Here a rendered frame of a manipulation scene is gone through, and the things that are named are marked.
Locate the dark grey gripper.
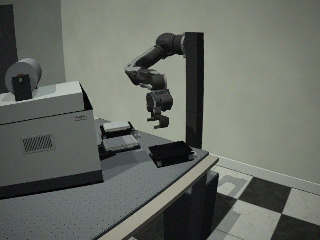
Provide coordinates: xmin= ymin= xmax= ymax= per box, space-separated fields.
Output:
xmin=146 ymin=88 xmax=174 ymax=129

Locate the grey cylinder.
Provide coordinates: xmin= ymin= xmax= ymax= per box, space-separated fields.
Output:
xmin=5 ymin=58 xmax=42 ymax=95

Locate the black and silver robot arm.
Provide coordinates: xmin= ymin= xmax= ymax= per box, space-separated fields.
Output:
xmin=124 ymin=32 xmax=189 ymax=93

